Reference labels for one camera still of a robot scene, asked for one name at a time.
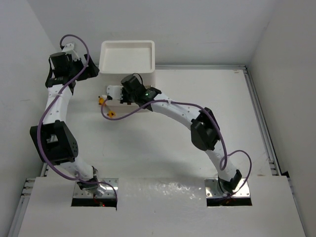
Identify white drawer container box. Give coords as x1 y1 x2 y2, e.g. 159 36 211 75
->
98 40 157 109

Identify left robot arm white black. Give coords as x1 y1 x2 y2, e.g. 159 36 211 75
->
30 52 99 193

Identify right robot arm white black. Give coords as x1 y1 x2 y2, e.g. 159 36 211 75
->
121 75 242 194

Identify yellow small clamp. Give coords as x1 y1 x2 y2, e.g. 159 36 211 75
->
98 95 107 106
107 111 116 118

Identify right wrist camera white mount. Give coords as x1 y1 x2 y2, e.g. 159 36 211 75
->
106 85 123 101

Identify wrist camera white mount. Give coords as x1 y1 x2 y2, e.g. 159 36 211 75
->
106 85 123 101
62 42 80 61

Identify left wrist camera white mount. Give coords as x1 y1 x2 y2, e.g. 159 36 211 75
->
62 42 80 61

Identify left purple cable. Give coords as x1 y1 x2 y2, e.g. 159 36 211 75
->
37 35 118 200

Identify purple cable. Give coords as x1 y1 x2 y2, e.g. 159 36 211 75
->
37 35 118 200
101 95 252 198

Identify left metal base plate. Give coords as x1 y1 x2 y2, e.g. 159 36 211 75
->
73 178 119 199

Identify metal base plate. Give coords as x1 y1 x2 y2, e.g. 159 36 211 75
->
204 178 251 199
73 178 119 199

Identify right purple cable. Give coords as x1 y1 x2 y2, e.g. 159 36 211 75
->
101 95 252 198

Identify aluminium frame rail left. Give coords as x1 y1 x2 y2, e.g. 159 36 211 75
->
7 164 48 237

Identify aluminium frame rail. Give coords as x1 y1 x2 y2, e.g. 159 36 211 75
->
7 164 48 237
244 67 290 179

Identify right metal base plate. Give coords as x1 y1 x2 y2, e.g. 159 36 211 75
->
204 178 251 199

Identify aluminium frame rail right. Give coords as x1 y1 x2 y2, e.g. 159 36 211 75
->
244 67 290 179

